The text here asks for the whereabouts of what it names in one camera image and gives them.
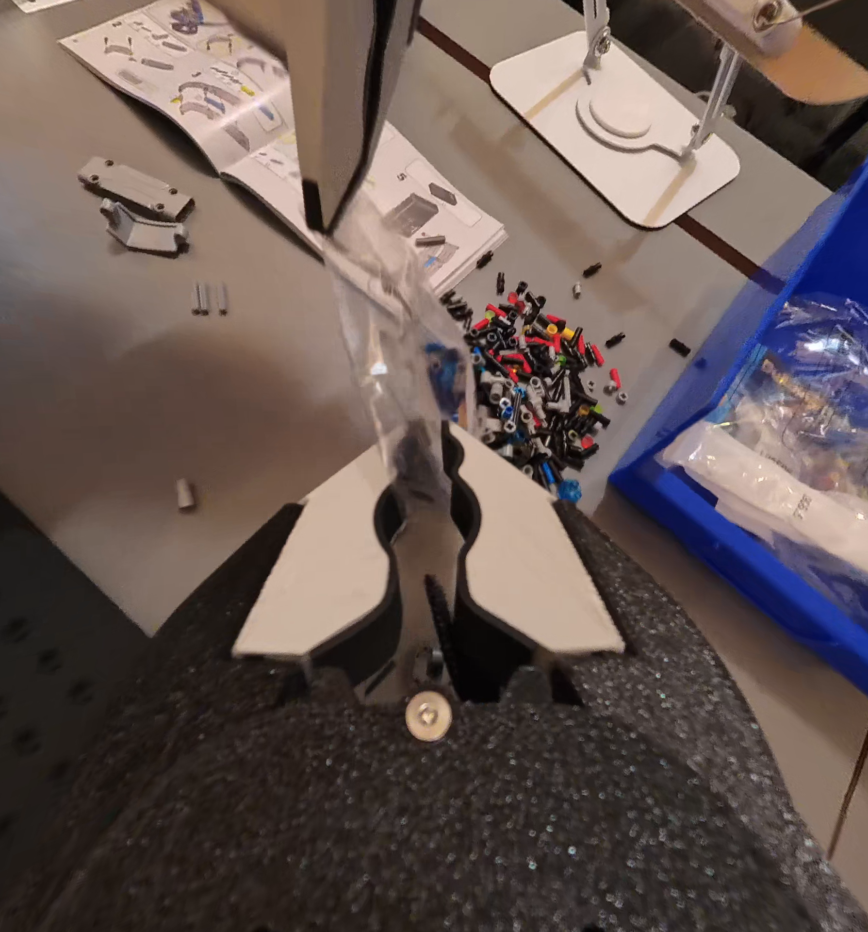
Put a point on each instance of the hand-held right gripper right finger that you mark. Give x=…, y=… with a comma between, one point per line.
x=535, y=575

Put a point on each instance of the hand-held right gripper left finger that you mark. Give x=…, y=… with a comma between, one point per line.
x=317, y=582

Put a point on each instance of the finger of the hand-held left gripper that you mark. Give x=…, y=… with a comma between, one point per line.
x=324, y=87
x=394, y=44

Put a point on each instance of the instruction booklet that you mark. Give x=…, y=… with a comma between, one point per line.
x=201, y=94

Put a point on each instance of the blue plastic bin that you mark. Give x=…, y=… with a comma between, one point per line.
x=696, y=510

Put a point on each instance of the pile of small building pins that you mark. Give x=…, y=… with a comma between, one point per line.
x=535, y=378

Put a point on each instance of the grey curved panel piece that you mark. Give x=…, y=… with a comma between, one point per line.
x=142, y=237

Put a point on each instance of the small clear plastic bag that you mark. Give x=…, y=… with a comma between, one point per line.
x=390, y=349

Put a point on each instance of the small grey connector piece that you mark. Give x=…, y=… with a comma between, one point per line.
x=185, y=495

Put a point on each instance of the grey flat panel piece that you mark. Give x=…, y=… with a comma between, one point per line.
x=135, y=186

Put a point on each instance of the white translucent parts bag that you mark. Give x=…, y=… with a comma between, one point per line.
x=768, y=502

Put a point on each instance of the black perforated surface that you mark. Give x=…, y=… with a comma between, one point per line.
x=41, y=692

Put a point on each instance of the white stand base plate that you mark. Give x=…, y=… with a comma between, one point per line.
x=623, y=124

